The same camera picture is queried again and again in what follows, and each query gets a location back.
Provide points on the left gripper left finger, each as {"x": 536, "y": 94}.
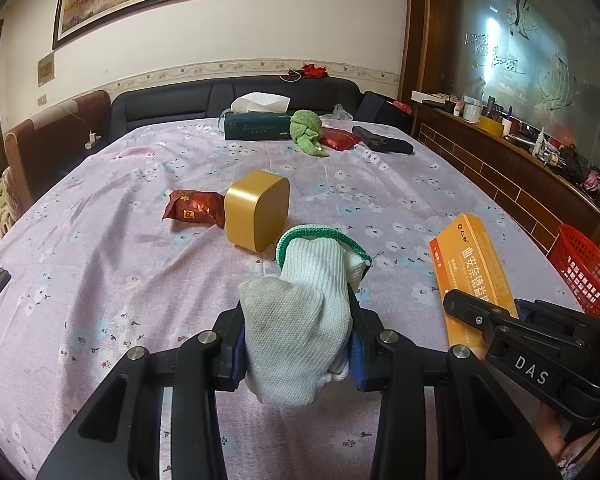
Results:
{"x": 116, "y": 434}

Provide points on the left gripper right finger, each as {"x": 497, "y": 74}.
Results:
{"x": 442, "y": 402}

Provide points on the white knit glove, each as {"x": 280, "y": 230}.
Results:
{"x": 298, "y": 323}

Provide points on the orange medicine box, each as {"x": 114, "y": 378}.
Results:
{"x": 464, "y": 258}

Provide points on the dark red candy packet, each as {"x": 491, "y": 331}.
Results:
{"x": 196, "y": 207}

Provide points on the gold box lid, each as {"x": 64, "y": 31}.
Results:
{"x": 256, "y": 210}

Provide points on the red plastic waste basket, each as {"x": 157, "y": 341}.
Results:
{"x": 577, "y": 261}

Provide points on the floral pink tablecloth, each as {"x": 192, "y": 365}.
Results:
{"x": 96, "y": 269}

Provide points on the wooden brick-pattern counter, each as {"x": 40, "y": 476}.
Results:
{"x": 536, "y": 198}

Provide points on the green tissue box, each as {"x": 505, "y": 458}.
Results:
{"x": 256, "y": 116}

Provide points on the green crumpled cloth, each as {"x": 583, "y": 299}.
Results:
{"x": 306, "y": 131}

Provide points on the red flat pouch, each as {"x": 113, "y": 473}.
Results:
{"x": 338, "y": 139}

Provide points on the black leather sofa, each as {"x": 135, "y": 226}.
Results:
{"x": 210, "y": 97}

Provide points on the brown armchair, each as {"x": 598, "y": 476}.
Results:
{"x": 45, "y": 147}

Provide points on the black toy pistol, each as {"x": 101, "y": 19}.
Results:
{"x": 382, "y": 144}

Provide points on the red knot ornament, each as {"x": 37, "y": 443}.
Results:
{"x": 311, "y": 71}

